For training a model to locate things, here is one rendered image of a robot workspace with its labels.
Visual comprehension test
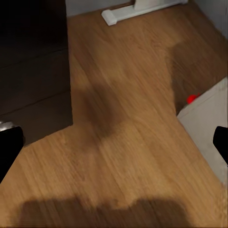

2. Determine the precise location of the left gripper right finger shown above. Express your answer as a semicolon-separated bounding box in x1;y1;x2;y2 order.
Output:
213;126;228;164

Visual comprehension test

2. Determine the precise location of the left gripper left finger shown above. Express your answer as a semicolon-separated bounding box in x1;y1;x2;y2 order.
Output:
0;126;25;183

